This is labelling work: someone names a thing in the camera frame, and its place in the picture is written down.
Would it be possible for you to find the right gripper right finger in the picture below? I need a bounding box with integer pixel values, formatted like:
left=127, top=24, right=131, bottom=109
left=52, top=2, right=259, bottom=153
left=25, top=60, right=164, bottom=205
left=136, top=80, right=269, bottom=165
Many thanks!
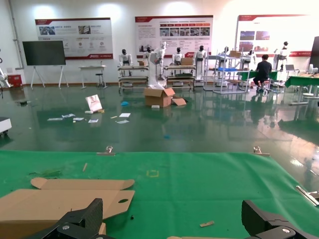
left=241, top=199, right=314, bottom=239

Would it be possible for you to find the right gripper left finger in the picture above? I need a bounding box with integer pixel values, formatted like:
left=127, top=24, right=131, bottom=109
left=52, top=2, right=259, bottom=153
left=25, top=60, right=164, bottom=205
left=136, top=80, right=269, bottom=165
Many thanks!
left=23, top=198, right=108, bottom=239

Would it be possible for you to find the open brown cardboard box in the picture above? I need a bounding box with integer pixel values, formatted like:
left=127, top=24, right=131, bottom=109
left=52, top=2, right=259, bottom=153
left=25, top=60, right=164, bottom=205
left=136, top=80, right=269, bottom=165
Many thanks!
left=0, top=177, right=136, bottom=239

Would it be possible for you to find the big open cardboard box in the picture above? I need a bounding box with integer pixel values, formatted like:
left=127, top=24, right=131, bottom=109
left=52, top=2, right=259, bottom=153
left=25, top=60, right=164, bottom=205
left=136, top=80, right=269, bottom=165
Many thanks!
left=143, top=87, right=176, bottom=108

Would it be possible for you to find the silver binder clip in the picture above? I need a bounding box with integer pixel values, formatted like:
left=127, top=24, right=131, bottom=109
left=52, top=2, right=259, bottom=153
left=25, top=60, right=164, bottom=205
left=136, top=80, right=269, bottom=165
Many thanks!
left=296, top=185, right=319, bottom=207
left=252, top=146, right=271, bottom=157
left=96, top=145, right=116, bottom=157

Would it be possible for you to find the green table cloth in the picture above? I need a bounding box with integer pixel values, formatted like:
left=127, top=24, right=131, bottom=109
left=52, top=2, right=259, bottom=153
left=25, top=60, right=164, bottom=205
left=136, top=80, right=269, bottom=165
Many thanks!
left=0, top=149, right=319, bottom=239

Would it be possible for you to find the white red shopping bag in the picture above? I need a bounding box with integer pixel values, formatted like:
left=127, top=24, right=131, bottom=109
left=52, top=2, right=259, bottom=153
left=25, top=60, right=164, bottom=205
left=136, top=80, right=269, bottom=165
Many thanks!
left=85, top=94, right=104, bottom=113

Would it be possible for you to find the white mobile base cart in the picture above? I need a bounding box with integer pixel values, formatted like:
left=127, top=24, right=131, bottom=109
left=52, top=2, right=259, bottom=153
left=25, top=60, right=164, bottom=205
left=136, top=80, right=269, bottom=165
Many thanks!
left=0, top=117, right=13, bottom=137

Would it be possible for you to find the black stool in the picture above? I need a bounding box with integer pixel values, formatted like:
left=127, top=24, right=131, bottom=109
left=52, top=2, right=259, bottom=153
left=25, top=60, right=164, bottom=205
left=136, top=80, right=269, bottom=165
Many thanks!
left=95, top=72, right=108, bottom=89

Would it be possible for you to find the grey metal shelving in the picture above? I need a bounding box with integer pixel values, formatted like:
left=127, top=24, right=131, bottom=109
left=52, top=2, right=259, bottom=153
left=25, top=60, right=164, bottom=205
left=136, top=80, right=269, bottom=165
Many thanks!
left=203, top=52, right=251, bottom=95

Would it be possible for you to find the loose cardboard flap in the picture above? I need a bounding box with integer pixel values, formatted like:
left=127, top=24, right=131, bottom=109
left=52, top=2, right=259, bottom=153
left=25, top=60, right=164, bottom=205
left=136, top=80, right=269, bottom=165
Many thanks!
left=171, top=97, right=188, bottom=107

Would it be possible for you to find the metal roller rack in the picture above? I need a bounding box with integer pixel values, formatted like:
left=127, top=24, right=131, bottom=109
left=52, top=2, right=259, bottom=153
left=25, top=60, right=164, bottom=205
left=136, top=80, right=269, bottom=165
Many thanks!
left=117, top=65, right=150, bottom=94
left=162, top=64, right=196, bottom=93

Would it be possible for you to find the green covered workbench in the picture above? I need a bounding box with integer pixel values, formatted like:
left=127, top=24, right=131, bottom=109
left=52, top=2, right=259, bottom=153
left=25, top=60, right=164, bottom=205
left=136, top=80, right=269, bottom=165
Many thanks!
left=285, top=73, right=319, bottom=106
left=236, top=69, right=280, bottom=88

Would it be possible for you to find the white side table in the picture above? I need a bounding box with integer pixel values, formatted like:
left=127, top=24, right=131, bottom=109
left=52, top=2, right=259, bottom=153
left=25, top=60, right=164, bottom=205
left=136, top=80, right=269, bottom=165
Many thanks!
left=78, top=65, right=108, bottom=90

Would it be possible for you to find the seated person dark shirt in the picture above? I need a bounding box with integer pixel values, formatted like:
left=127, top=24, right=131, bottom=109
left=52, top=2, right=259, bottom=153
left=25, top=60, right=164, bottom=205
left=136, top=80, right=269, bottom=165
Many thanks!
left=252, top=54, right=273, bottom=94

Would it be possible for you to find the white wrapped robot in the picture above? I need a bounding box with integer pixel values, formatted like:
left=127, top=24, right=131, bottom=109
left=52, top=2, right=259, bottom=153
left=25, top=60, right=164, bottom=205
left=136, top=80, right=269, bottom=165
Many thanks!
left=148, top=41, right=168, bottom=90

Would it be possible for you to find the black display on white stand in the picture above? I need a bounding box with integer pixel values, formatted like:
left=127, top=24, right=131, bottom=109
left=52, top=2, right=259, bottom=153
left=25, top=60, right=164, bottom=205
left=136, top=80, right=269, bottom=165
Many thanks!
left=21, top=40, right=69, bottom=89

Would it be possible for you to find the large black screen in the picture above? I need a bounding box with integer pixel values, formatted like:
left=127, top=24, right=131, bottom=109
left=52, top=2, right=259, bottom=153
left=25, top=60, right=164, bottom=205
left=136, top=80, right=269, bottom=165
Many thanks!
left=309, top=35, right=319, bottom=67

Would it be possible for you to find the red wall cabinet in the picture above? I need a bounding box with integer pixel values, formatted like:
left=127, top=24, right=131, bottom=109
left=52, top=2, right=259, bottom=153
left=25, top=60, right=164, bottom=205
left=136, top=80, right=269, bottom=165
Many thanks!
left=7, top=74, right=24, bottom=88

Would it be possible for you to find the white red wall info board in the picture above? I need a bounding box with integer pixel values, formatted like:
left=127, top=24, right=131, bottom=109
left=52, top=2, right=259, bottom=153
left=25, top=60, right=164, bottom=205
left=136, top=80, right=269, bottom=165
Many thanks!
left=34, top=17, right=114, bottom=61
left=134, top=14, right=214, bottom=59
left=236, top=13, right=319, bottom=57

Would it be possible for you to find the grey wall pipe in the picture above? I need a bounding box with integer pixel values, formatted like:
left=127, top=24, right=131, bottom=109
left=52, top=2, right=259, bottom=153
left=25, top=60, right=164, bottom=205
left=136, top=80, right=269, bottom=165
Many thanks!
left=7, top=0, right=24, bottom=71

